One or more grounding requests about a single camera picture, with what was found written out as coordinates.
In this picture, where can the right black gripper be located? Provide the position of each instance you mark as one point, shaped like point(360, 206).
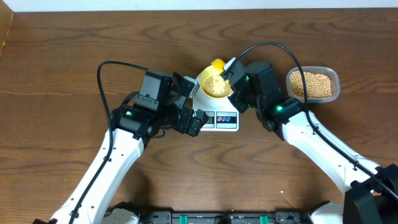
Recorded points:
point(234, 99)

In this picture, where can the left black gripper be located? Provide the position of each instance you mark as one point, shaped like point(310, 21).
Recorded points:
point(194, 124)

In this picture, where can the yellow measuring scoop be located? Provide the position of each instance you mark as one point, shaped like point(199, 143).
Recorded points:
point(218, 64)

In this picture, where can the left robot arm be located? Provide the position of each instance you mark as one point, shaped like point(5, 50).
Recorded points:
point(158, 106)

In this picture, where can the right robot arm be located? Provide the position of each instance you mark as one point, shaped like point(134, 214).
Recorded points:
point(369, 190)

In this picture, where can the white digital kitchen scale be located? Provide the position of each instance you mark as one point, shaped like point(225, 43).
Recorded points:
point(222, 115)

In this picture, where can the soybeans in yellow bowl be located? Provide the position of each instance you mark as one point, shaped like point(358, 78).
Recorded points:
point(216, 87)

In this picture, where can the yellow bowl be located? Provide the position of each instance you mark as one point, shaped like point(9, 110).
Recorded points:
point(209, 71)

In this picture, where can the pile of soybeans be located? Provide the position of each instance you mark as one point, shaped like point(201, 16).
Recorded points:
point(318, 85)

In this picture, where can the clear plastic container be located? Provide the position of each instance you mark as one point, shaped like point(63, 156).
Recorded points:
point(330, 73)

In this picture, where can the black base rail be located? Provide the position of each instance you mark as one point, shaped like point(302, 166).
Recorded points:
point(167, 217)

